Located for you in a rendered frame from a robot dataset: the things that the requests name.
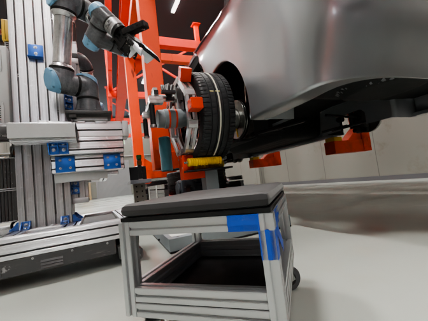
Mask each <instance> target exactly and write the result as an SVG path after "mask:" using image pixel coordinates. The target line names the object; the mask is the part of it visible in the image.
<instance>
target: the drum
mask: <svg viewBox="0 0 428 321"><path fill-rule="evenodd" d="M155 118H156V124H157V128H165V129H177V128H182V127H186V126H187V114H186V111H185V110H182V109H163V110H157V111H156V114H155Z"/></svg>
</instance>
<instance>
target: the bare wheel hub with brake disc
mask: <svg viewBox="0 0 428 321"><path fill-rule="evenodd" d="M234 103H235V110H236V125H235V132H234V139H240V138H242V137H243V136H244V134H245V132H246V128H247V125H248V114H247V110H246V107H245V105H244V103H243V102H242V101H239V100H235V101H234ZM236 129H237V130H238V137H237V134H236Z"/></svg>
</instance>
